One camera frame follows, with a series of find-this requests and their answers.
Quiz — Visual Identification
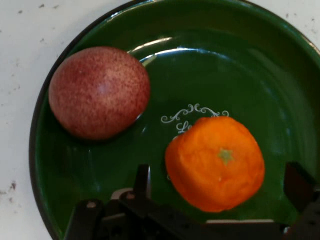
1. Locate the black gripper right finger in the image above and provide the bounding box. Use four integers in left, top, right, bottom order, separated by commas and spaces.
283, 162, 320, 240

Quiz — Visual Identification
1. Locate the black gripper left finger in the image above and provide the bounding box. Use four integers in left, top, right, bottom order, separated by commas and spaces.
63, 163, 161, 240

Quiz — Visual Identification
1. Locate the orange toy tangerine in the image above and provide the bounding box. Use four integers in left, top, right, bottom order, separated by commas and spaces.
164, 115, 266, 214

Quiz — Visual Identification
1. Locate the speckled red toy fruit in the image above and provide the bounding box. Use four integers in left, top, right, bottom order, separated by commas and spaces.
48, 45, 152, 141

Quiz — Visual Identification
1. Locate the green plate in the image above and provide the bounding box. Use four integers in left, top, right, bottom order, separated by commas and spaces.
28, 0, 320, 240

